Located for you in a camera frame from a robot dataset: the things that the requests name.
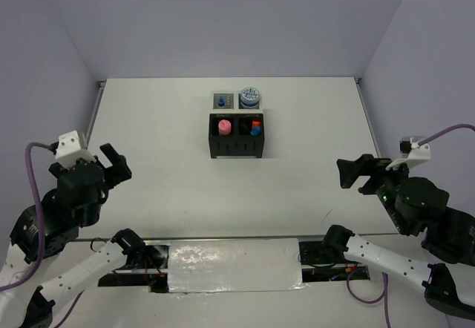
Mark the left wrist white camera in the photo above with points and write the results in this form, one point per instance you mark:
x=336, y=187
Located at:
x=72, y=146

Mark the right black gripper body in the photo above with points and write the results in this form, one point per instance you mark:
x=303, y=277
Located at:
x=383, y=179

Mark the black two-slot organizer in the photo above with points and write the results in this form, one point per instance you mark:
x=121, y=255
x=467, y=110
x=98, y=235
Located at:
x=240, y=143

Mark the pink capped tube of clips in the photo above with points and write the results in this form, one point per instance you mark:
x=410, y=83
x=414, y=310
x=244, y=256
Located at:
x=224, y=127

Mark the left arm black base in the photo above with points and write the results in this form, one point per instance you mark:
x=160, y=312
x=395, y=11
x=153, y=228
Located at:
x=151, y=274

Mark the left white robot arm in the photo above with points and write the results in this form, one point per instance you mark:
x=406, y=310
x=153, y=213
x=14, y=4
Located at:
x=43, y=231

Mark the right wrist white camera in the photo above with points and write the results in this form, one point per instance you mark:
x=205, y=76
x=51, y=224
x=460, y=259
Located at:
x=413, y=150

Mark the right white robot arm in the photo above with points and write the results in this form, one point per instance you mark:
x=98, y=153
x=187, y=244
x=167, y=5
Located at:
x=415, y=206

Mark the silver tape sheet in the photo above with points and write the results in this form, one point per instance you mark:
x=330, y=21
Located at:
x=215, y=266

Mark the wrist white camera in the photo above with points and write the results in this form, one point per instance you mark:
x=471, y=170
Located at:
x=72, y=146
x=413, y=150

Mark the white two-slot organizer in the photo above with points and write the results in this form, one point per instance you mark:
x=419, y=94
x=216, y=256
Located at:
x=232, y=104

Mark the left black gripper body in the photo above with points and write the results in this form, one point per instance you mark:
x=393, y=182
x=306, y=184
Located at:
x=111, y=179

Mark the orange capped black highlighter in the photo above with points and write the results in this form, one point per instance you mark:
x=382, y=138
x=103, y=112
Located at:
x=256, y=124

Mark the blue capped black highlighter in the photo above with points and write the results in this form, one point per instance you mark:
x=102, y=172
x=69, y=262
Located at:
x=255, y=131

